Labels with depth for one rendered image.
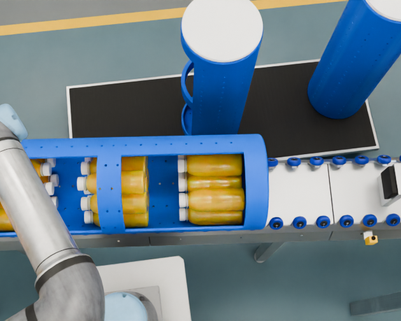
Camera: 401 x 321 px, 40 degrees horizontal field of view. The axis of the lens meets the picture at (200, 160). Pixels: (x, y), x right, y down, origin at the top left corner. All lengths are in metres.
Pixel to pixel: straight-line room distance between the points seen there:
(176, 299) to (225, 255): 1.20
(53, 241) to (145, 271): 0.67
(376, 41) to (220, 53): 0.62
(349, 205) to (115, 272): 0.80
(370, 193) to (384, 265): 1.00
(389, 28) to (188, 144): 0.91
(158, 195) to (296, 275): 1.15
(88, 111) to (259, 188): 1.44
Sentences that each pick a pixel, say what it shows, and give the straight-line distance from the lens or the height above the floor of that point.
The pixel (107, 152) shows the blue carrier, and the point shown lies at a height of 1.22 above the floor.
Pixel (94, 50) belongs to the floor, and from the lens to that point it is 3.10.
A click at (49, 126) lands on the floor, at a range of 2.96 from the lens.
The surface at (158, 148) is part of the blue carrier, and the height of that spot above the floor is 1.22.
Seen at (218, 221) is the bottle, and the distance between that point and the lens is 1.66.
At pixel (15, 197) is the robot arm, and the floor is 1.79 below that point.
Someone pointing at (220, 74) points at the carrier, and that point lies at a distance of 1.94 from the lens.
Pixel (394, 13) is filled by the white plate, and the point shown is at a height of 1.04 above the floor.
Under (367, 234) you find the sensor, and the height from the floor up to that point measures 0.90.
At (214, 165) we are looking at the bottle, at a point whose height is 1.14.
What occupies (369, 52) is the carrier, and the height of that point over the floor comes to 0.80.
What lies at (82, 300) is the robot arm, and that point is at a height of 1.84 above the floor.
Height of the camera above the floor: 2.67
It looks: 72 degrees down
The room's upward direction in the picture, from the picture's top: 5 degrees clockwise
